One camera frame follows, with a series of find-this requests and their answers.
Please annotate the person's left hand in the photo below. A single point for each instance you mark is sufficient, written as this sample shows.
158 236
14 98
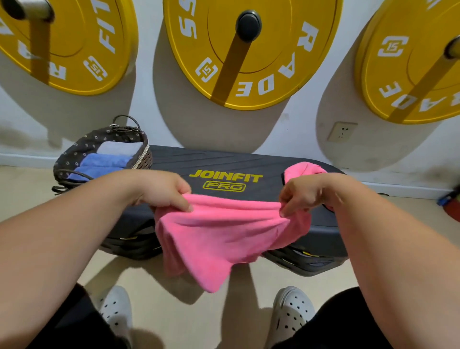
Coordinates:
160 188

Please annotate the person's right hand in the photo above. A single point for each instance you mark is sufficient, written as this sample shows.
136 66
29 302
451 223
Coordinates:
303 192

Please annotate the person's right fingers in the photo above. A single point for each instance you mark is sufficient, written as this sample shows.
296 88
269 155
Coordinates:
289 201

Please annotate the person's left thumb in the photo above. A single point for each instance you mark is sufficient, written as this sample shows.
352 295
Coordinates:
179 183

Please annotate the pink towel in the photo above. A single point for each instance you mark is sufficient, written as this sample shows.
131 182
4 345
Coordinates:
222 233

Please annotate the black aerobic step platform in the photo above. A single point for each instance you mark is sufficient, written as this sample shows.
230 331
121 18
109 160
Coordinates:
233 187

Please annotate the light grey folded towel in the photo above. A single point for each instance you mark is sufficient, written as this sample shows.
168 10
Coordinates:
120 147

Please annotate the blue folded towel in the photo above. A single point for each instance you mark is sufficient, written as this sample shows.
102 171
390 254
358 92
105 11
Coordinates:
100 163

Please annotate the dark wicker basket with liner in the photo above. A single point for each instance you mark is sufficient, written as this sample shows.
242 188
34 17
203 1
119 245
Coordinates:
90 151

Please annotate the white clog shoe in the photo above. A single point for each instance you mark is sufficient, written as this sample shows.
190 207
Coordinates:
293 312
115 309

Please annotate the yellow weight plate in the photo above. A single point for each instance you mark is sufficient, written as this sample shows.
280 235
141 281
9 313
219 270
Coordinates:
79 39
406 72
273 54

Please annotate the red fire extinguisher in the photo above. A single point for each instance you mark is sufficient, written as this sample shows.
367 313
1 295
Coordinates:
451 206

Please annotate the white wall socket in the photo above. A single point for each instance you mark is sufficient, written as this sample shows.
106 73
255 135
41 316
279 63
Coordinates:
341 131

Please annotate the black wall peg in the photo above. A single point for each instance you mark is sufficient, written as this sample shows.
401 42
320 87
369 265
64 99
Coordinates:
248 25

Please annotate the silver wall peg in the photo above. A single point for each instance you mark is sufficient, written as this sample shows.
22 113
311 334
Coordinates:
30 9
453 47

